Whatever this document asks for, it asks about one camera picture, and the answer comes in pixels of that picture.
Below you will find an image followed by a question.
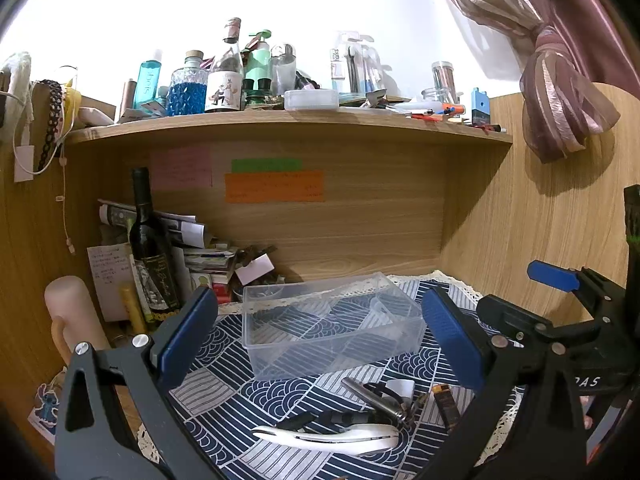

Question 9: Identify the small white box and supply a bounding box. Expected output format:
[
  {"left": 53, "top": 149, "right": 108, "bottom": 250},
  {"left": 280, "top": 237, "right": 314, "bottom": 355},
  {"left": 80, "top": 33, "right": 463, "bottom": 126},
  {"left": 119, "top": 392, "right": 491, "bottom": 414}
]
[{"left": 385, "top": 379, "right": 414, "bottom": 404}]

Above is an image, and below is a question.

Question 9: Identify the metal corkscrew opener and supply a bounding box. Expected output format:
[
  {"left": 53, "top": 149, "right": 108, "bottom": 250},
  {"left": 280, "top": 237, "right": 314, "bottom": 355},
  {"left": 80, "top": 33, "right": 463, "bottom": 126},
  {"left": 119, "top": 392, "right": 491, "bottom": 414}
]
[{"left": 341, "top": 377, "right": 430, "bottom": 428}]

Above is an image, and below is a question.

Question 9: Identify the white curved handle tool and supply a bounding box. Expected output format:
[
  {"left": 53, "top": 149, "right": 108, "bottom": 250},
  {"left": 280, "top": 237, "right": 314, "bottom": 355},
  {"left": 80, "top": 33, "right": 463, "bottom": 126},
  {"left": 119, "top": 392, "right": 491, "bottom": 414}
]
[{"left": 252, "top": 424, "right": 400, "bottom": 456}]

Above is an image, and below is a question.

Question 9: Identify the person's hand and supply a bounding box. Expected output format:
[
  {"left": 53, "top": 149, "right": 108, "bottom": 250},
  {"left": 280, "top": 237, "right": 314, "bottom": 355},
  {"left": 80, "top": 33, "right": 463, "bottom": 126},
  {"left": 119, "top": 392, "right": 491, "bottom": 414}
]
[{"left": 580, "top": 396, "right": 594, "bottom": 430}]

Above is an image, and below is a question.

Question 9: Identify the brown small battery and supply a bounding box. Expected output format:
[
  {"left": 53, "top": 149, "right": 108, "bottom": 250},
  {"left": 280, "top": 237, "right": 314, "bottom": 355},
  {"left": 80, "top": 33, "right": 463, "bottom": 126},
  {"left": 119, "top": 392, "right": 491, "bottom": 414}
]
[{"left": 432, "top": 384, "right": 461, "bottom": 434}]

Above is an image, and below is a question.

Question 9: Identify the pink cylindrical mug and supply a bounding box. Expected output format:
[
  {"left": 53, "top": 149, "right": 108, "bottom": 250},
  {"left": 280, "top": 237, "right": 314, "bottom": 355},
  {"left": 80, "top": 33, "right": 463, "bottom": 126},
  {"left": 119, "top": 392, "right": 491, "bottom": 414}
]
[{"left": 44, "top": 275, "right": 111, "bottom": 365}]

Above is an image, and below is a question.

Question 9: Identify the blue patterned table mat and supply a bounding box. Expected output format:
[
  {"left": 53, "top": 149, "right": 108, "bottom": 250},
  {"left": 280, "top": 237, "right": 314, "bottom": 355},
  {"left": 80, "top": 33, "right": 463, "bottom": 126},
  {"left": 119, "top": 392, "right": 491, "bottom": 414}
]
[{"left": 169, "top": 271, "right": 483, "bottom": 479}]

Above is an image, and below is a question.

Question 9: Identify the dark wine bottle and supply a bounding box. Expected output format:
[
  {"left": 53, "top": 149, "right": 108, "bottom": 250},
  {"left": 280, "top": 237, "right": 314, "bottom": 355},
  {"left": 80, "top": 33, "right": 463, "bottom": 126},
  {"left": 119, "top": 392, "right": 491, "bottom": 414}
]
[{"left": 129, "top": 167, "right": 181, "bottom": 324}]

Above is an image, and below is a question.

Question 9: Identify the white handwritten note paper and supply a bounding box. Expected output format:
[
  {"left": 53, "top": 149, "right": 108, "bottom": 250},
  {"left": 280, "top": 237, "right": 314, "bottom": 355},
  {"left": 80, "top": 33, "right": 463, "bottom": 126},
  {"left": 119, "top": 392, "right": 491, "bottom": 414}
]
[{"left": 87, "top": 243, "right": 134, "bottom": 322}]

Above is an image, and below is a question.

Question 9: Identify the blue small box on shelf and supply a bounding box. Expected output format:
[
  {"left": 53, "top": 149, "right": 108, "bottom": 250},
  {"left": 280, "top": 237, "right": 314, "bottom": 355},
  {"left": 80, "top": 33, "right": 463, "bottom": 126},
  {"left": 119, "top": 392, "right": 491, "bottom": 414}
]
[{"left": 471, "top": 88, "right": 490, "bottom": 126}]

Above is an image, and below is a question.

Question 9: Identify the stack of books and papers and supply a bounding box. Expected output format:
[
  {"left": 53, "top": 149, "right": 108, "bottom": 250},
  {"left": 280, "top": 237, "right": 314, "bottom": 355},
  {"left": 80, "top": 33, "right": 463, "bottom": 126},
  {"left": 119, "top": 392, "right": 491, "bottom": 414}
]
[{"left": 99, "top": 202, "right": 259, "bottom": 322}]

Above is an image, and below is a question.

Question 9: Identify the clear plastic storage box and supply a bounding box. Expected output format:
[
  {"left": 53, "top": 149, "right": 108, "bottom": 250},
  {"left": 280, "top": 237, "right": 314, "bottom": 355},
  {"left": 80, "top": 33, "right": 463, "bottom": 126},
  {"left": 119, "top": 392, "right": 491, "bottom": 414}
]
[{"left": 242, "top": 272, "right": 426, "bottom": 382}]

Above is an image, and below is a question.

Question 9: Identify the white card box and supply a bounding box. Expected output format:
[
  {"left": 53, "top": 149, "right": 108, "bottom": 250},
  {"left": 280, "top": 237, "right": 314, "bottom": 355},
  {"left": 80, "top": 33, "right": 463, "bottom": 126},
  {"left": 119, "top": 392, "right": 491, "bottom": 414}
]
[{"left": 235, "top": 254, "right": 274, "bottom": 286}]

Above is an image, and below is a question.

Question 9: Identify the mauve tied curtain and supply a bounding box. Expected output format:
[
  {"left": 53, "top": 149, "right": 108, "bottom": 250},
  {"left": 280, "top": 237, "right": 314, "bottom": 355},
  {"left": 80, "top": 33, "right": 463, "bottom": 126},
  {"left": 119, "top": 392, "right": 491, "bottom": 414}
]
[{"left": 450, "top": 0, "right": 639, "bottom": 162}]

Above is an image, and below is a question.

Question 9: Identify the pink sticky note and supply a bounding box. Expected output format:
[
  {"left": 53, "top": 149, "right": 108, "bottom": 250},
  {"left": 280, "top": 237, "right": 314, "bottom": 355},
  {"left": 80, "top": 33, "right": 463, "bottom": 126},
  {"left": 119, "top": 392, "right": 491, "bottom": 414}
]
[{"left": 150, "top": 145, "right": 214, "bottom": 192}]

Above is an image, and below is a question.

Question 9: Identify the orange sticky note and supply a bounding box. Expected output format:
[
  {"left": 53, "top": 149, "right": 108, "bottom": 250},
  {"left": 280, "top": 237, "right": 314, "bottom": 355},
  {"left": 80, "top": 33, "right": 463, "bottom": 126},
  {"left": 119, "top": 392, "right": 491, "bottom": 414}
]
[{"left": 224, "top": 170, "right": 324, "bottom": 204}]

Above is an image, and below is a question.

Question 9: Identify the green sticky note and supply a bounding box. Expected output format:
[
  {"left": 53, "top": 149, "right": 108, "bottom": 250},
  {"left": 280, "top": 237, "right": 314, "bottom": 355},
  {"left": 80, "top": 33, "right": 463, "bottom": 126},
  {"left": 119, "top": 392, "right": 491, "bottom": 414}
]
[{"left": 231, "top": 157, "right": 303, "bottom": 174}]

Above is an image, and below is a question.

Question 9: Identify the clear lidded food container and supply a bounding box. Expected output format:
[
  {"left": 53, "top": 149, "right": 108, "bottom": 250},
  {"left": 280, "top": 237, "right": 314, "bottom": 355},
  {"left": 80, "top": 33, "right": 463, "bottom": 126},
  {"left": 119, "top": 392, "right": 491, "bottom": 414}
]
[{"left": 284, "top": 89, "right": 340, "bottom": 112}]

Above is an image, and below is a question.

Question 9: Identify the blue liquid glass bottle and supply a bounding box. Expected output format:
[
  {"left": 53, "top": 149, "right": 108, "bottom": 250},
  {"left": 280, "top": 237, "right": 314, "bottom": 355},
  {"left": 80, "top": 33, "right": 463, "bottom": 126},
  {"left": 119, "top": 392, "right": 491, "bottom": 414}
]
[{"left": 166, "top": 50, "right": 208, "bottom": 116}]

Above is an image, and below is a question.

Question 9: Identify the mint green bottle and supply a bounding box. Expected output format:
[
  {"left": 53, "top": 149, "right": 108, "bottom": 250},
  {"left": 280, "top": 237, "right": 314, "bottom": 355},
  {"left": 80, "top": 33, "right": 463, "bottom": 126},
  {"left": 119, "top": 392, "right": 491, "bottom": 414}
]
[{"left": 242, "top": 29, "right": 272, "bottom": 94}]

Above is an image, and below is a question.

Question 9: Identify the teal tall bottle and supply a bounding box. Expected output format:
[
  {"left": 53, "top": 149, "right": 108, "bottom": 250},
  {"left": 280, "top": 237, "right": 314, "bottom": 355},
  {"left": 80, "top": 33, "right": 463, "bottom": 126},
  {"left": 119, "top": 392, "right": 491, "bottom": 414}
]
[{"left": 134, "top": 56, "right": 162, "bottom": 108}]

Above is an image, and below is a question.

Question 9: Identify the white label sake bottle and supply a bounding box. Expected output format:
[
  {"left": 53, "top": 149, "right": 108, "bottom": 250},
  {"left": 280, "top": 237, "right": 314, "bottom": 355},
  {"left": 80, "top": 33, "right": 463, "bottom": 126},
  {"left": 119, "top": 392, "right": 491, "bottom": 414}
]
[{"left": 205, "top": 18, "right": 244, "bottom": 113}]

